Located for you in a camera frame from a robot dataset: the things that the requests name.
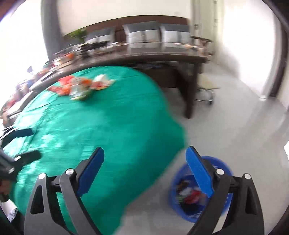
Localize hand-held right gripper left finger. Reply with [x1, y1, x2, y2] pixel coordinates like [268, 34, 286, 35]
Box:
[24, 147, 105, 235]

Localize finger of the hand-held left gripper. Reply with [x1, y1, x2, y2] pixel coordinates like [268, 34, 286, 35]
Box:
[13, 150, 42, 168]
[0, 128, 34, 146]

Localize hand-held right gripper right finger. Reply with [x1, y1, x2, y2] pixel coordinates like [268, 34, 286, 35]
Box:
[186, 146, 265, 235]

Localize blue plastic wastebasket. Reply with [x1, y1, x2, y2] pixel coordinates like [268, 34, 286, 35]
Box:
[168, 156, 234, 224]

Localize red striped snack wrapper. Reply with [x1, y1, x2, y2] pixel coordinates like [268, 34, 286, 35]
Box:
[186, 191, 202, 204]

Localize red plastic wrapper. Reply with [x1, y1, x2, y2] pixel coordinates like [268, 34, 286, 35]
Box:
[47, 76, 75, 95]

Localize green white milk carton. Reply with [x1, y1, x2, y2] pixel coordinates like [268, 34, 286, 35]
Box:
[70, 85, 91, 101]

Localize orange white snack packet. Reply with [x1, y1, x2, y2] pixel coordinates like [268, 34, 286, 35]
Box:
[78, 78, 92, 88]

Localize white red snack wrapper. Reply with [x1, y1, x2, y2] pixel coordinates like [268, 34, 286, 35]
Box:
[92, 74, 115, 91]

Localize person's left forearm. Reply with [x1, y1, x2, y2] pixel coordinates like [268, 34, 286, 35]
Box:
[0, 180, 12, 202]

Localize small items on side bench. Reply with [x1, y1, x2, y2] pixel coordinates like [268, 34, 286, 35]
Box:
[0, 86, 34, 127]

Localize green tablecloth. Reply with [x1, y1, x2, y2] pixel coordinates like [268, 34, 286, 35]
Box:
[3, 65, 188, 235]

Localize glass fruit bowl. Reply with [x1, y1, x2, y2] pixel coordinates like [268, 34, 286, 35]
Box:
[60, 52, 76, 62]

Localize beige rolling stool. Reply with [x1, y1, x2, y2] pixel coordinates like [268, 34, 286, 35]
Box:
[196, 73, 220, 105]

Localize grey curtain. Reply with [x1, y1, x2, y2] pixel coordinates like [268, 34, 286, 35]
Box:
[41, 0, 59, 61]

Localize potted green plant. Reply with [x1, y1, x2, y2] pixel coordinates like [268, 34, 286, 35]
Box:
[69, 28, 87, 42]

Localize glass dish of dark fruit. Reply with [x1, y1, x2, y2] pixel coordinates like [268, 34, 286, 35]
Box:
[83, 42, 111, 53]

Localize grey two-tone cushion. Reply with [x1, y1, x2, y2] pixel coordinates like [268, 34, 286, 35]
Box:
[123, 21, 161, 43]
[86, 30, 114, 43]
[160, 24, 191, 44]

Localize dark wooden coffee table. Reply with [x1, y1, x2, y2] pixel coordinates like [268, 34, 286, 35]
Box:
[29, 42, 209, 119]

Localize dark wooden door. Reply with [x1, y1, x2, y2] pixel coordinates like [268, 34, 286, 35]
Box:
[269, 23, 288, 97]

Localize brown sofa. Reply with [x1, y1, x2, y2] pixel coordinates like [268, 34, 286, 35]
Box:
[63, 17, 192, 43]

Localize white door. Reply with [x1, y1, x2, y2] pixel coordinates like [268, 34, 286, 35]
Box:
[192, 0, 223, 43]

